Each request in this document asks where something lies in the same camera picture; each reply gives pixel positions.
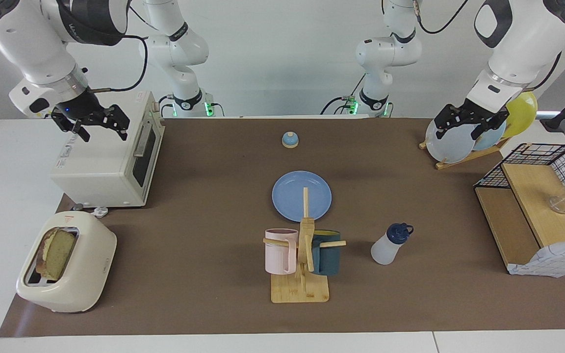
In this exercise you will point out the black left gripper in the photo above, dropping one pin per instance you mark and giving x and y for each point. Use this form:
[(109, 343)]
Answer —
[(474, 113)]

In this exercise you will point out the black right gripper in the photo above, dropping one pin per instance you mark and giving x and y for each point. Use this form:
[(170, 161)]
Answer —
[(84, 108)]

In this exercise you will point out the toasted bread slice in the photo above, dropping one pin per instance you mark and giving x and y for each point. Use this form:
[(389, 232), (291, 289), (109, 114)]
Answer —
[(57, 252)]

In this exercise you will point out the clear squeeze bottle blue cap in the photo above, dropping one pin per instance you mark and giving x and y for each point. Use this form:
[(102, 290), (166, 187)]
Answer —
[(385, 250)]

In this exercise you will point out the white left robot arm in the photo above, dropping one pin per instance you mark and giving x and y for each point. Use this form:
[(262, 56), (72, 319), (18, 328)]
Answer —
[(523, 44)]

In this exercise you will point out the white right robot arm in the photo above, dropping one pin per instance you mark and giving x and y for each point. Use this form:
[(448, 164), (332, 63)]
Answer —
[(32, 44)]

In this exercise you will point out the grey plate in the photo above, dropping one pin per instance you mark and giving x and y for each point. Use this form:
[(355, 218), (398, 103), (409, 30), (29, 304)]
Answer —
[(451, 144)]

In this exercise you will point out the light blue plate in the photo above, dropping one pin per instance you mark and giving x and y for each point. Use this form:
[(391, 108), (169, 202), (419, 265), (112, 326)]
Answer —
[(493, 139)]

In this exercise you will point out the yellow plate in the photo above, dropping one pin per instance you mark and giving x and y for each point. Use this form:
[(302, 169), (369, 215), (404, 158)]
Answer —
[(523, 113)]

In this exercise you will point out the blue round plate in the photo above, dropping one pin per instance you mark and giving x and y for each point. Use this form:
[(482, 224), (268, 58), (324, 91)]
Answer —
[(292, 196)]

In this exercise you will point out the wooden dish rack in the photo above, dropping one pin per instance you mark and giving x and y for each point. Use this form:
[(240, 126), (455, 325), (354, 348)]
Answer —
[(464, 159)]

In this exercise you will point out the white toaster oven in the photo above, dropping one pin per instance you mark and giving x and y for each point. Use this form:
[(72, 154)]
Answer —
[(101, 166)]

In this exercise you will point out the wooden shelf box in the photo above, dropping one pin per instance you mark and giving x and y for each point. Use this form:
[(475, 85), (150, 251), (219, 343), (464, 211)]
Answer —
[(532, 196)]

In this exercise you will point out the brown table mat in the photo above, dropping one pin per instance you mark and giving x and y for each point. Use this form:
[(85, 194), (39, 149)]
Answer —
[(204, 196)]

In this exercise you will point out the clear glass cup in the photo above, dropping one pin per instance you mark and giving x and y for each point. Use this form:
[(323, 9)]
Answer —
[(558, 204)]

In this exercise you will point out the cream two-slot toaster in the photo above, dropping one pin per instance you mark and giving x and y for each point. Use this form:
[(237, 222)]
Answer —
[(81, 264)]

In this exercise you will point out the teal mug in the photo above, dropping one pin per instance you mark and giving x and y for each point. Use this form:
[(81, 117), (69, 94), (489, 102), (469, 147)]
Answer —
[(329, 257)]

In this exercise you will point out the pink mug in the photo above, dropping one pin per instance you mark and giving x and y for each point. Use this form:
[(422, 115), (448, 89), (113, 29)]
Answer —
[(277, 252)]

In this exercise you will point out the wooden mug tree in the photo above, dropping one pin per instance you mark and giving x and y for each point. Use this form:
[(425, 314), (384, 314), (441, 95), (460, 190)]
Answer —
[(299, 291)]

